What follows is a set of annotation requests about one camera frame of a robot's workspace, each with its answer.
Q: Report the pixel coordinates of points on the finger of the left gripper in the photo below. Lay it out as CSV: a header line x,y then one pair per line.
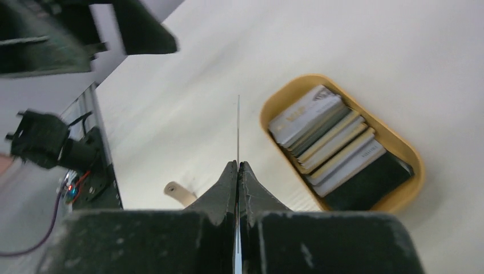
x,y
140,31

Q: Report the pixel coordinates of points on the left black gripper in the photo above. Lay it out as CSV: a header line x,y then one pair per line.
x,y
41,38

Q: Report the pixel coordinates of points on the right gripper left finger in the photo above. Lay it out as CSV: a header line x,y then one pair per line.
x,y
198,239

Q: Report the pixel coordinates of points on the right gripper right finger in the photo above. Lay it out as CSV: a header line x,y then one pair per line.
x,y
275,239

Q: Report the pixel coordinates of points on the black card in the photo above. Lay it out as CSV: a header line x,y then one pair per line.
x,y
238,255

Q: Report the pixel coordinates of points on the wooden card tray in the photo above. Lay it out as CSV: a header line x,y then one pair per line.
x,y
179,193

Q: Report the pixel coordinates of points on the tan oval card holder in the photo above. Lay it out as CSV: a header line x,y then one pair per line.
x,y
394,201

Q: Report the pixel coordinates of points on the cards in holder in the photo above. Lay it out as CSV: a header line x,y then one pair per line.
x,y
336,151

